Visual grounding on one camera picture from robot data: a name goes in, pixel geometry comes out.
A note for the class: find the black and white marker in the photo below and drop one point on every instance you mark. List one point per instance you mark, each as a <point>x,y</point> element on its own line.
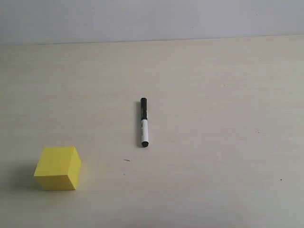
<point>144,123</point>

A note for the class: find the yellow cube block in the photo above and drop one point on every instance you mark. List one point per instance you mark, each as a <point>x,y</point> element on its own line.
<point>58,168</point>

